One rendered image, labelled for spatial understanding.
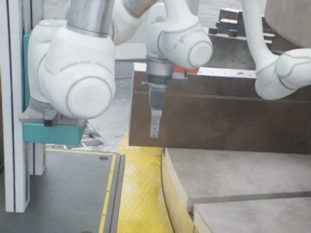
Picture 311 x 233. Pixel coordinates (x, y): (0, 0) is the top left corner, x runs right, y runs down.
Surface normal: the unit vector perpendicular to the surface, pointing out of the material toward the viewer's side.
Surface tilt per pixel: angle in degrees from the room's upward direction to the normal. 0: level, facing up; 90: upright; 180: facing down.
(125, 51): 37
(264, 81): 104
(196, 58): 96
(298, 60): 52
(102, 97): 97
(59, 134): 90
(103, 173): 0
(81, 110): 93
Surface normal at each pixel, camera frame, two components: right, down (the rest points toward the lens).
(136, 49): 0.35, -0.52
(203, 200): 0.27, 0.38
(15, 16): 0.02, 0.37
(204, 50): 0.45, 0.51
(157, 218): 0.10, -0.92
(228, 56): -0.29, 0.33
